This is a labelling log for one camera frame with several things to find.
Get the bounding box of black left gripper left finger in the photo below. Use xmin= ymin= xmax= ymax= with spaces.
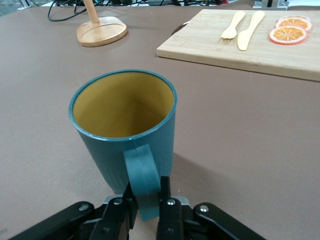
xmin=9 ymin=180 xmax=139 ymax=240

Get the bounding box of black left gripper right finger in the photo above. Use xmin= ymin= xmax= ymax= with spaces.
xmin=155 ymin=176 xmax=266 ymax=240

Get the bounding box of teal cup with yellow inside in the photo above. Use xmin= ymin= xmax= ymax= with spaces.
xmin=68 ymin=69 xmax=178 ymax=222

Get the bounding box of wooden cup rack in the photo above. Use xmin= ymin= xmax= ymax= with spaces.
xmin=76 ymin=0 xmax=128 ymax=48

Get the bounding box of brown table mat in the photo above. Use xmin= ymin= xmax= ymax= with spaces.
xmin=0 ymin=4 xmax=320 ymax=240

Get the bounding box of yellow plastic knife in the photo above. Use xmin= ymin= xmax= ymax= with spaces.
xmin=236 ymin=10 xmax=266 ymax=52

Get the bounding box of yellow plastic fork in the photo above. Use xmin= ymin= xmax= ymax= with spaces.
xmin=220 ymin=10 xmax=246 ymax=40

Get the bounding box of orange slice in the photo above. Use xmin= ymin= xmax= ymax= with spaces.
xmin=275 ymin=17 xmax=313 ymax=32
xmin=269 ymin=25 xmax=309 ymax=46
xmin=277 ymin=15 xmax=312 ymax=22

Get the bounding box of bamboo cutting board with handle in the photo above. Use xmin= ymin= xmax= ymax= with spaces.
xmin=156 ymin=9 xmax=320 ymax=82

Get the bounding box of black looped table cable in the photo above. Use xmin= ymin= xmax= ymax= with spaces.
xmin=47 ymin=0 xmax=87 ymax=23

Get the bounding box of black cable bundle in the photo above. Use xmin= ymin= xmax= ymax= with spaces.
xmin=53 ymin=0 xmax=252 ymax=8

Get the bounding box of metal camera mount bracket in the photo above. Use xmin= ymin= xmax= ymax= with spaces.
xmin=251 ymin=0 xmax=291 ymax=10

